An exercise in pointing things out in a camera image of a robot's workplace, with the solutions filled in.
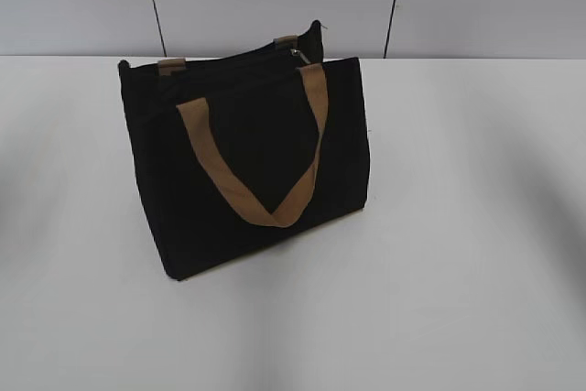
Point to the black bag with tan handles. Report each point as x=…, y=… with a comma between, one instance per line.
x=234, y=155

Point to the metal zipper pull with ring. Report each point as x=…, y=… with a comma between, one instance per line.
x=299, y=54

